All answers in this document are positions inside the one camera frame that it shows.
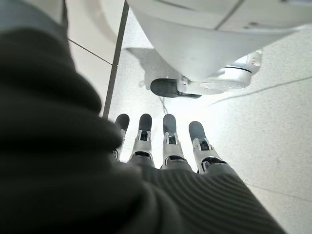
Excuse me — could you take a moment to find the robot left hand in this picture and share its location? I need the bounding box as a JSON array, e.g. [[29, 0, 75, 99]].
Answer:
[[0, 0, 287, 234]]

